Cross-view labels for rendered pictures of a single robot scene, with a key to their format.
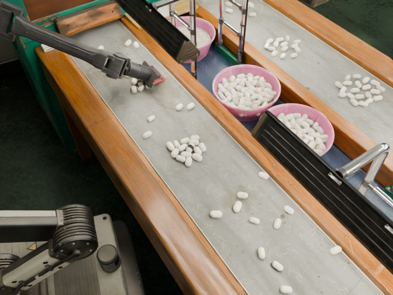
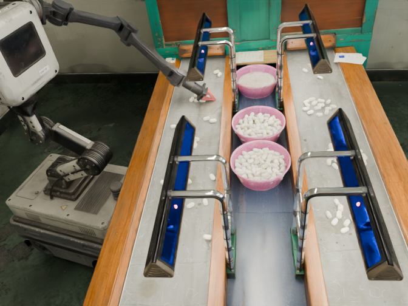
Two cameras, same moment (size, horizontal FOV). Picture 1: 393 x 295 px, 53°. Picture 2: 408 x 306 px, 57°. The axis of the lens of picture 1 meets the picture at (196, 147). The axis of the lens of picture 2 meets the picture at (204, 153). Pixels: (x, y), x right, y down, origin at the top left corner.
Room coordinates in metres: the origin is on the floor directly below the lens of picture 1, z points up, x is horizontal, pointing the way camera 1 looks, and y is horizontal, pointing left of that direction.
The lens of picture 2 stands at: (-0.11, -0.99, 1.91)
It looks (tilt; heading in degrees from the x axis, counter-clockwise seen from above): 41 degrees down; 43
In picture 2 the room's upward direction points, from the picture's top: 9 degrees counter-clockwise
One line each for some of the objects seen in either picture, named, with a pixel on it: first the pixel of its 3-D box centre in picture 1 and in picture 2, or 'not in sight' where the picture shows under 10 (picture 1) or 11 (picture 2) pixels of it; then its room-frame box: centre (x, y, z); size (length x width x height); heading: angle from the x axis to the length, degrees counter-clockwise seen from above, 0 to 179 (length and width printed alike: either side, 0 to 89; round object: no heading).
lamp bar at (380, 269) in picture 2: not in sight; (358, 178); (0.73, -0.81, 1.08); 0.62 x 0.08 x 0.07; 32
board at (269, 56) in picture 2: (161, 10); (255, 57); (1.73, 0.15, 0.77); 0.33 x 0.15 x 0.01; 122
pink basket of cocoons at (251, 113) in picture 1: (245, 95); (258, 128); (1.17, -0.20, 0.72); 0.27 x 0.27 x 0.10
